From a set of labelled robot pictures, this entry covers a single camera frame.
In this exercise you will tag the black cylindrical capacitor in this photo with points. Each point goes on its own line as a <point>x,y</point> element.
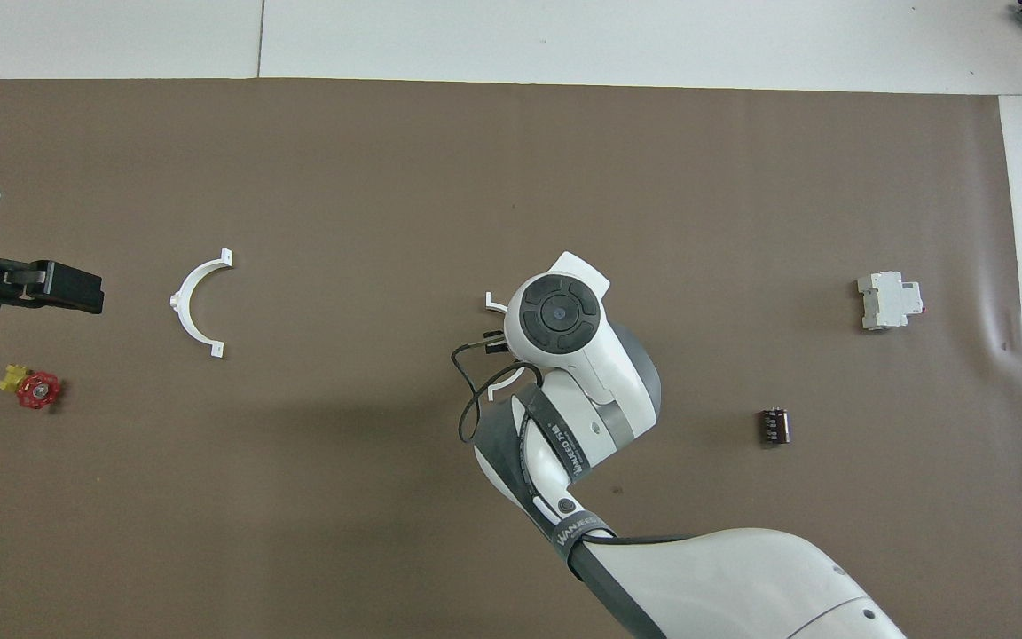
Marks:
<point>774,426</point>

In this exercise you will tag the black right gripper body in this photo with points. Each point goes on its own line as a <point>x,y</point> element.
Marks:
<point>495,336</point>

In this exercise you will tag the white circuit breaker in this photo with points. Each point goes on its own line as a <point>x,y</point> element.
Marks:
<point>888,302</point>

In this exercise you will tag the brown paper mat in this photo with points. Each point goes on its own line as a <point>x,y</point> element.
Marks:
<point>298,497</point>

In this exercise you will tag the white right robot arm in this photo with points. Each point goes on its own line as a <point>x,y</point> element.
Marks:
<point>617,373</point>

